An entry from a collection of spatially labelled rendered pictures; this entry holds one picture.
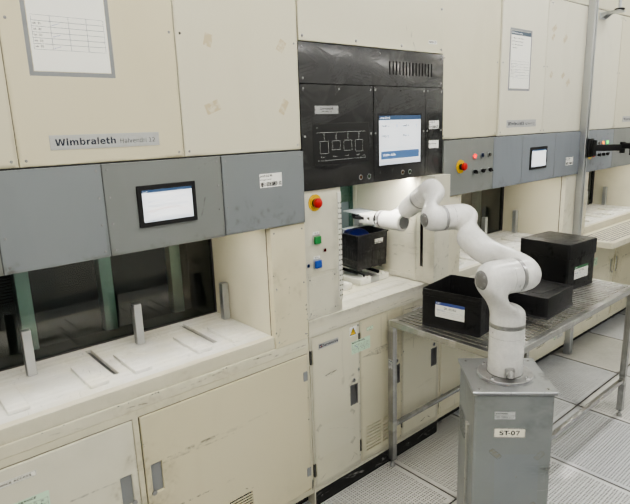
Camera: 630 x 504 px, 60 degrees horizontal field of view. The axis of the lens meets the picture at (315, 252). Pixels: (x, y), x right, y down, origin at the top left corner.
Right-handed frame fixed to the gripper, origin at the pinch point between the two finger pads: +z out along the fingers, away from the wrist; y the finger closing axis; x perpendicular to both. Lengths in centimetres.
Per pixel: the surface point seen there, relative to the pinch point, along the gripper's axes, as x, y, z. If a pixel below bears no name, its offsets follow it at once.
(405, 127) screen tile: 43, 1, -31
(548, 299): -34, 39, -83
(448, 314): -36, -4, -62
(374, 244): -14.1, 1.9, -9.9
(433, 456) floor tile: -120, 9, -45
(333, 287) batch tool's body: -22, -44, -33
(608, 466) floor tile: -119, 67, -104
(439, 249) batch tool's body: -15.6, 21.2, -35.2
